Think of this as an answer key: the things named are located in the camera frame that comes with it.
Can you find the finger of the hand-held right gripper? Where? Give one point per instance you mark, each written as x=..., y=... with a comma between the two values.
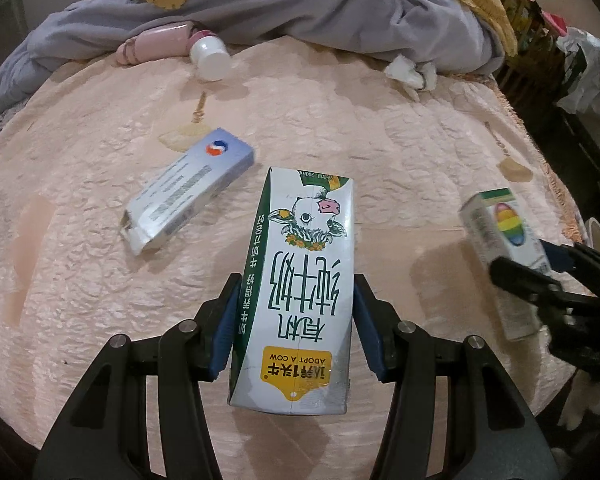
x=580, y=262
x=525, y=280

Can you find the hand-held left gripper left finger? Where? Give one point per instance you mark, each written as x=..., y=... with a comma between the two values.
x=225, y=330

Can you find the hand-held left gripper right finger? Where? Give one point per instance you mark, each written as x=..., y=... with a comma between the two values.
x=372, y=335

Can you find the white plastic bucket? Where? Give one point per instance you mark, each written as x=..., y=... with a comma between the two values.
x=597, y=232

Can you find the rainbow print box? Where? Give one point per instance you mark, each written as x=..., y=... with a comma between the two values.
x=495, y=240

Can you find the green white milk carton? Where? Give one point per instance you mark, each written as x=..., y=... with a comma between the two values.
x=300, y=280

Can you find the pink quilted bedspread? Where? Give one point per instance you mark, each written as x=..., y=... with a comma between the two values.
x=105, y=310

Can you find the white blue cardboard box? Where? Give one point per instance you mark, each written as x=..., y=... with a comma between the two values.
x=190, y=185

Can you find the white plastic bag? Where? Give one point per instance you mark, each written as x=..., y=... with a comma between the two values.
x=590, y=75

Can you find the crumpled white tissue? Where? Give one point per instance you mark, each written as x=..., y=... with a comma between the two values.
x=410, y=72

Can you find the white plastic bottle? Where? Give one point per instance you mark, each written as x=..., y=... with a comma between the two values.
x=212, y=57

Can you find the pink bottle white cap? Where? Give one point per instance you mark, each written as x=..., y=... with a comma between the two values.
x=155, y=42

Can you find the grey cloth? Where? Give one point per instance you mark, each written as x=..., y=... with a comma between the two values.
x=330, y=15

